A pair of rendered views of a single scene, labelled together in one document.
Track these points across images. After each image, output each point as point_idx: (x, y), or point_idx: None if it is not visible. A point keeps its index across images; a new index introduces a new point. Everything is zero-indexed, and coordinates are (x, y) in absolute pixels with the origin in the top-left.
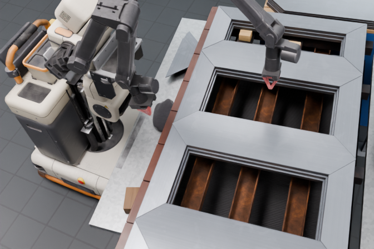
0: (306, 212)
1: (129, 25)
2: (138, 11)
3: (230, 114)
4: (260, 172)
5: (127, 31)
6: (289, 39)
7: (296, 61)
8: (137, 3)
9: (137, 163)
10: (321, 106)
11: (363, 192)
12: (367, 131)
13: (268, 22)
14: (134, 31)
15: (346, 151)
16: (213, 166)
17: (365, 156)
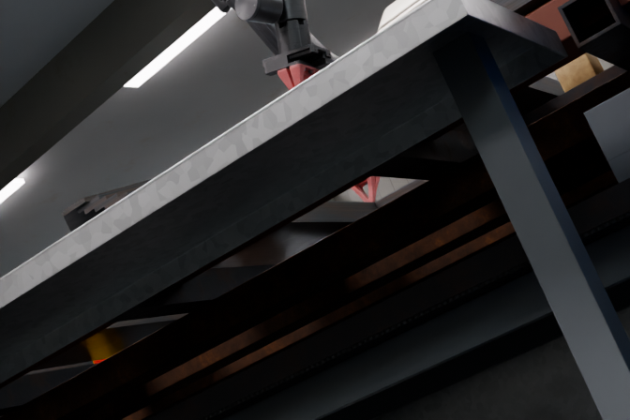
0: (113, 354)
1: None
2: None
3: (455, 261)
4: (264, 328)
5: None
6: None
7: (245, 16)
8: None
9: None
10: (381, 207)
11: (71, 323)
12: (236, 234)
13: None
14: None
15: None
16: (319, 323)
17: (161, 276)
